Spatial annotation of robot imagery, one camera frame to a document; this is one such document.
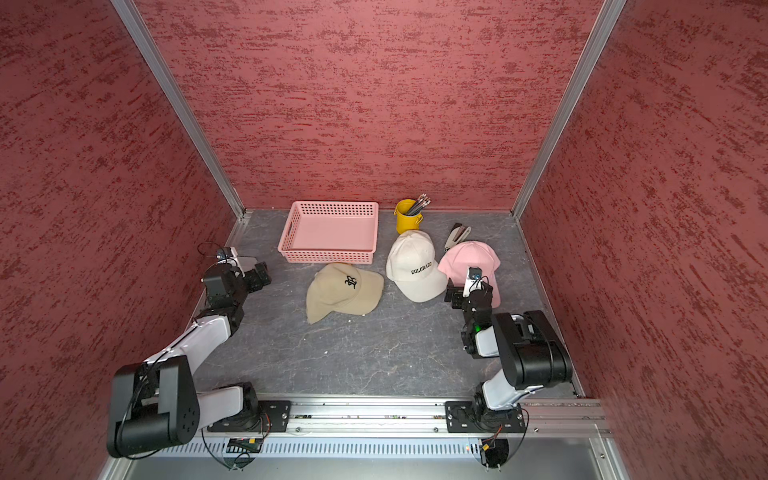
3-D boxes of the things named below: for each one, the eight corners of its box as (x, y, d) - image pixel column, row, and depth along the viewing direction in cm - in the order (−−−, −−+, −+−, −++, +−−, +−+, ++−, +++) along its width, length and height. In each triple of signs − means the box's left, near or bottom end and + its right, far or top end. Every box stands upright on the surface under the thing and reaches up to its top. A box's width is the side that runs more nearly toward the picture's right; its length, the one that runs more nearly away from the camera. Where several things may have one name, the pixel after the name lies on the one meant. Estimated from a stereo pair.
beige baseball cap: (309, 322, 92) (303, 311, 86) (318, 275, 104) (313, 262, 97) (382, 322, 93) (381, 311, 86) (383, 275, 104) (383, 262, 97)
